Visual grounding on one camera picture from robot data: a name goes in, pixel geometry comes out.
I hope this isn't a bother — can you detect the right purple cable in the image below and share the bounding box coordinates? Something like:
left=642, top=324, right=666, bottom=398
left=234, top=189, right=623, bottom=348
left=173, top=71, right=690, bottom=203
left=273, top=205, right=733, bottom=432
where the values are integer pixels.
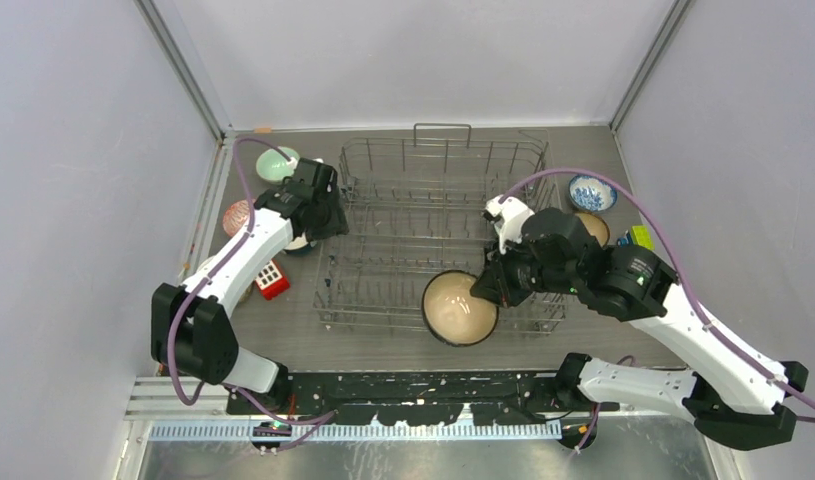
left=499, top=167, right=815, bottom=452

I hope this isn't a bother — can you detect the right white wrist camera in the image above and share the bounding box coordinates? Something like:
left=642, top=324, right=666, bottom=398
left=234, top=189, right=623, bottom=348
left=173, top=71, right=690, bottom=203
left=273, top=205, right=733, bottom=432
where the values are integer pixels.
left=484, top=195, right=534, bottom=255

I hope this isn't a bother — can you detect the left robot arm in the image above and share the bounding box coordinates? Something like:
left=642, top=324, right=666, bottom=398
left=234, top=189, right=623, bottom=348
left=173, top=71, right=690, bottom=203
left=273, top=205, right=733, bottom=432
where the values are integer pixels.
left=150, top=159, right=349, bottom=414

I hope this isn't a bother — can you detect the dark teal painted bowl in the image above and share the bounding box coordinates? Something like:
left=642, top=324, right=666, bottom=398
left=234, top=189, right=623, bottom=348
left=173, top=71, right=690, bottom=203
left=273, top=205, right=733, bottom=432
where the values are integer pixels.
left=420, top=270, right=498, bottom=347

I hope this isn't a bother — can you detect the purple cable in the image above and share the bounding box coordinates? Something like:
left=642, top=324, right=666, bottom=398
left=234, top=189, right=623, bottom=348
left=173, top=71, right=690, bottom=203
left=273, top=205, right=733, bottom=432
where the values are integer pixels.
left=499, top=167, right=815, bottom=452
left=167, top=136, right=339, bottom=452

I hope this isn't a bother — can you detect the blue floral white bowl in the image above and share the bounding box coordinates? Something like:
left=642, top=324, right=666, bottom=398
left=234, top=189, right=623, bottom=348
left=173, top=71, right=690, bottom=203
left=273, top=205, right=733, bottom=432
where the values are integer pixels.
left=568, top=175, right=618, bottom=213

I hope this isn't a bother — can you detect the teal and white bowl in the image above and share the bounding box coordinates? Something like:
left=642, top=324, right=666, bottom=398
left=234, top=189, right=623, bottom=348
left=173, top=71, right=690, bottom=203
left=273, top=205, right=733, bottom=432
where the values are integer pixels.
left=283, top=235, right=317, bottom=256

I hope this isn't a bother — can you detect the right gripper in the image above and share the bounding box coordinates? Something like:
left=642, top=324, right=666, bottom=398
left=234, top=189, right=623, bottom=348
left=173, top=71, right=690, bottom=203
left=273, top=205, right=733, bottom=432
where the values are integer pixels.
left=471, top=229, right=579, bottom=307

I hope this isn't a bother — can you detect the grey wire dish rack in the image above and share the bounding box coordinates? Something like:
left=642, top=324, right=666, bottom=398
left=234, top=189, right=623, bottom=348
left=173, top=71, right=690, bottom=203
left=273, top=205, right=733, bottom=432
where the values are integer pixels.
left=313, top=123, right=552, bottom=331

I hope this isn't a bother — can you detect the brown ribbed bowl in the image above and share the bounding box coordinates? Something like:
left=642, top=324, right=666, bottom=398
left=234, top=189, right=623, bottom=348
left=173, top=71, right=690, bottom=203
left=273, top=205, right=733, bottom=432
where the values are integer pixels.
left=574, top=212, right=611, bottom=247

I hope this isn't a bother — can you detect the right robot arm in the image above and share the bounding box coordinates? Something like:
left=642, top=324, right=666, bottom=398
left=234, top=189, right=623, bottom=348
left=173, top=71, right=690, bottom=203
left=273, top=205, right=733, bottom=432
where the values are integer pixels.
left=471, top=197, right=808, bottom=451

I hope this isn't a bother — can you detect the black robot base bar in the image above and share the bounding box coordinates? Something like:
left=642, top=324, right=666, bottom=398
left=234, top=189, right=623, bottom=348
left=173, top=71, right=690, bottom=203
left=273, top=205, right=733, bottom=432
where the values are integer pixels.
left=226, top=370, right=598, bottom=448

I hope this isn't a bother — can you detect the red toy block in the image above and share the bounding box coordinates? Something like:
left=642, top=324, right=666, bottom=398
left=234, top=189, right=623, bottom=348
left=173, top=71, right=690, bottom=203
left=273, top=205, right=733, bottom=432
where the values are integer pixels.
left=254, top=260, right=291, bottom=301

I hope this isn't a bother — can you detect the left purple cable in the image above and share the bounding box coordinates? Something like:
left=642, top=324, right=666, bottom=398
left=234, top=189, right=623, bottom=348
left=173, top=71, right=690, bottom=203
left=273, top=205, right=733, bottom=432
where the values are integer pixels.
left=167, top=136, right=339, bottom=452

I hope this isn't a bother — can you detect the beige bowl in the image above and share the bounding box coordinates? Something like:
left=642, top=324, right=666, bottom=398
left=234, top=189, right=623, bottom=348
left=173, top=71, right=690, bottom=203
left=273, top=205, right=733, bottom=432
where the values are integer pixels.
left=237, top=282, right=254, bottom=304

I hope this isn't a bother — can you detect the green blue toy car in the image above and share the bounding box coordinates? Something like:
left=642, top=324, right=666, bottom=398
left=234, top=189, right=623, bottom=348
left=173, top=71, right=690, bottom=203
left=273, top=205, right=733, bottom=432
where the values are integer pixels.
left=616, top=225, right=655, bottom=251

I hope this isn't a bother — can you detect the pale green celadon bowl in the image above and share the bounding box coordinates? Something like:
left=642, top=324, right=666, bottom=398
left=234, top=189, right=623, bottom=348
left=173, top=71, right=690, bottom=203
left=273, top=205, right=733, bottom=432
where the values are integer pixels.
left=255, top=146, right=300, bottom=184

